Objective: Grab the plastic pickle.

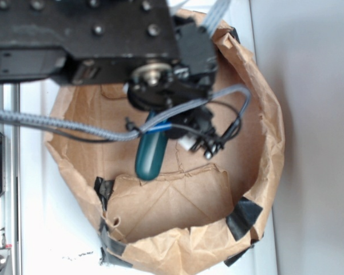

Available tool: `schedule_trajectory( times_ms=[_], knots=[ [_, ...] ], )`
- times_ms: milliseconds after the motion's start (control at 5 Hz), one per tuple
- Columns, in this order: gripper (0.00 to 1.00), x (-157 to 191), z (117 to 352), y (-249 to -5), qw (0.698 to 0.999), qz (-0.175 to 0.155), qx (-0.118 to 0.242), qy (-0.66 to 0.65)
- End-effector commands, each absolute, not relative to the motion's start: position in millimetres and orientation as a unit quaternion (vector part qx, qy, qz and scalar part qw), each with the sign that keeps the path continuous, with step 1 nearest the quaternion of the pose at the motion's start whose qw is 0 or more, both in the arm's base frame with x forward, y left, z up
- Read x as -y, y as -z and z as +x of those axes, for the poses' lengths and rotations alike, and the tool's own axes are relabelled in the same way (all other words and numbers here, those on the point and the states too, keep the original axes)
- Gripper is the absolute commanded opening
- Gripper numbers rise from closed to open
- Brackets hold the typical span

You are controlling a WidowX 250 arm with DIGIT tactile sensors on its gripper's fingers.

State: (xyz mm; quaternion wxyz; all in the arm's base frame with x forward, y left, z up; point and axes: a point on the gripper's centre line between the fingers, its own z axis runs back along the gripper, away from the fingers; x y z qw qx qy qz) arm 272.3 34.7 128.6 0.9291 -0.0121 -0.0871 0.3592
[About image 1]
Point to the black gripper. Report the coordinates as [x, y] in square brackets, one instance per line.
[158, 87]

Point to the dark green plastic pickle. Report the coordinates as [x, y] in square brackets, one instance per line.
[150, 153]

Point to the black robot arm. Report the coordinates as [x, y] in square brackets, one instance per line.
[166, 61]

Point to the brown paper bag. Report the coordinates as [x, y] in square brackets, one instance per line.
[197, 212]

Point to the aluminium frame rail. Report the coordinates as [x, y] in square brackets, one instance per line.
[10, 248]

